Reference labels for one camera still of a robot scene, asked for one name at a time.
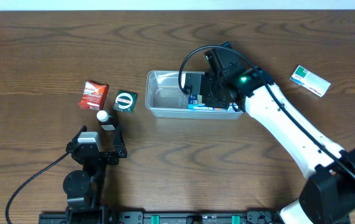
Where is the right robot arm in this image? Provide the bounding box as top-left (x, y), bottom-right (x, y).
top-left (181, 42), bottom-right (355, 223)

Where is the blue fever patch box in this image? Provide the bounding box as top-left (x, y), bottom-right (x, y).
top-left (187, 95), bottom-right (240, 113)

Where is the dark green round-logo box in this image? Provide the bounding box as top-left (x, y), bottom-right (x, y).
top-left (113, 90), bottom-right (138, 113)

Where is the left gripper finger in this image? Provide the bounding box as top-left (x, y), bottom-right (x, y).
top-left (71, 125), bottom-right (87, 143)
top-left (113, 126), bottom-right (125, 148)

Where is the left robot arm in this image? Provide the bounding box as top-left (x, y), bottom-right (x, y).
top-left (63, 126), bottom-right (127, 210)

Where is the brown bottle white cap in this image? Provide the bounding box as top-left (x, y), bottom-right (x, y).
top-left (97, 110), bottom-right (118, 131)

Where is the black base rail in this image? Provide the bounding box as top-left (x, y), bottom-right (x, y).
top-left (38, 211), bottom-right (282, 224)

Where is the clear plastic container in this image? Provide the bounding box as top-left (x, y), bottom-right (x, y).
top-left (145, 70), bottom-right (243, 119)

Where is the red medicine box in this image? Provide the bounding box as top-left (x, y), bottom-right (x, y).
top-left (78, 82), bottom-right (108, 111)

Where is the white green medicine box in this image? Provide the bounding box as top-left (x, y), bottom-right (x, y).
top-left (290, 65), bottom-right (331, 97)

